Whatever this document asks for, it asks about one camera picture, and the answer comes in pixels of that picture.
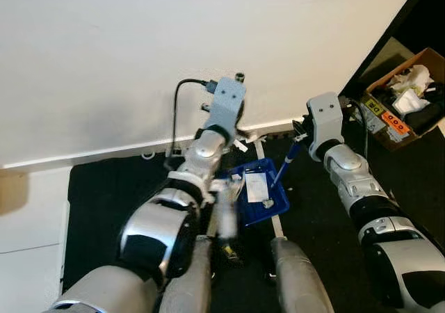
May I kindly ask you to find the grey left robot leg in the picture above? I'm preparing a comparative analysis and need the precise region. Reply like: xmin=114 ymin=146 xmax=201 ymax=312
xmin=159 ymin=235 xmax=213 ymax=313

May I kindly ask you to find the grey right robot leg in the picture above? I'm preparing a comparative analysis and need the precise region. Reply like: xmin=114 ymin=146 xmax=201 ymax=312
xmin=270 ymin=236 xmax=334 ymax=313

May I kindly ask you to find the grey robot leg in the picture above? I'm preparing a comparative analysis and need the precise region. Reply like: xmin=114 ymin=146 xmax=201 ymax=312
xmin=159 ymin=235 xmax=213 ymax=313
xmin=270 ymin=236 xmax=334 ymax=313

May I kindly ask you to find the white paper card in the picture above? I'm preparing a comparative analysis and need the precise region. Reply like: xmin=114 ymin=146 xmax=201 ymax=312
xmin=243 ymin=172 xmax=270 ymax=204

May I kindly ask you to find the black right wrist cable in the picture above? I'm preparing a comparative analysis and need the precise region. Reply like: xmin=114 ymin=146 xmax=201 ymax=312
xmin=344 ymin=99 xmax=369 ymax=161

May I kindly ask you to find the tape-wrapped hand broom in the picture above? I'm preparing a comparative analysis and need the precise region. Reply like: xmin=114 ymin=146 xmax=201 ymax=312
xmin=209 ymin=177 xmax=244 ymax=265

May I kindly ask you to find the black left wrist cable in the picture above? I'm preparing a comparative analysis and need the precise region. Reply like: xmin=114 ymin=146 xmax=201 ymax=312
xmin=165 ymin=79 xmax=213 ymax=171

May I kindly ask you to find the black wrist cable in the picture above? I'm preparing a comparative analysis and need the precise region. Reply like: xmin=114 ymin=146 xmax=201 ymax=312
xmin=344 ymin=99 xmax=369 ymax=161
xmin=165 ymin=79 xmax=213 ymax=171

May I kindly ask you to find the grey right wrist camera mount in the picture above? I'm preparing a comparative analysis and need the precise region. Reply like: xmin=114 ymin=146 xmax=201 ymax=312
xmin=306 ymin=93 xmax=345 ymax=161

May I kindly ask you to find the crumpled white paper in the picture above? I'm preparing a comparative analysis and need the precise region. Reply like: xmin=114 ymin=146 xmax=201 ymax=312
xmin=386 ymin=64 xmax=435 ymax=115

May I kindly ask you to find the black floor mat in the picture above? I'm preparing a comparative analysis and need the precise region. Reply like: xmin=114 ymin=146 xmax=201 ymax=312
xmin=61 ymin=129 xmax=445 ymax=313

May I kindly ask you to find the blue dustpan with handle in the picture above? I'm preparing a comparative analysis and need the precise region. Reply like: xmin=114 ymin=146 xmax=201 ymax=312
xmin=226 ymin=143 xmax=304 ymax=229

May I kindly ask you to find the black door frame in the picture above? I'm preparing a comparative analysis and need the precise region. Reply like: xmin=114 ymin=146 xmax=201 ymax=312
xmin=339 ymin=0 xmax=445 ymax=102

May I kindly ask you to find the black door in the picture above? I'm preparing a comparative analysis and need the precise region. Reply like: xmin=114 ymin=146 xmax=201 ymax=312
xmin=396 ymin=0 xmax=445 ymax=56

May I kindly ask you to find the white baseboard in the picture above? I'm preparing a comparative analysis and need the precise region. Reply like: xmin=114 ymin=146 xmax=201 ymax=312
xmin=0 ymin=118 xmax=307 ymax=171

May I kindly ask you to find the cardboard box with rubbish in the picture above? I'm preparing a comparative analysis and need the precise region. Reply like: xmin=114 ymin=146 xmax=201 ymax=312
xmin=358 ymin=47 xmax=445 ymax=152

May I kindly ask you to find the grey tape strip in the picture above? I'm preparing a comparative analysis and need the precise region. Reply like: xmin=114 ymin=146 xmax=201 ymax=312
xmin=254 ymin=139 xmax=286 ymax=241

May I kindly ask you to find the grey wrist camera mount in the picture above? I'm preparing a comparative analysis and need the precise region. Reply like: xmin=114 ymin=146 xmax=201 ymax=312
xmin=306 ymin=93 xmax=345 ymax=161
xmin=202 ymin=73 xmax=248 ymax=129

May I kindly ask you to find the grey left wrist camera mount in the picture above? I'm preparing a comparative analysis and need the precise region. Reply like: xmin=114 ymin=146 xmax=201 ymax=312
xmin=202 ymin=73 xmax=248 ymax=129

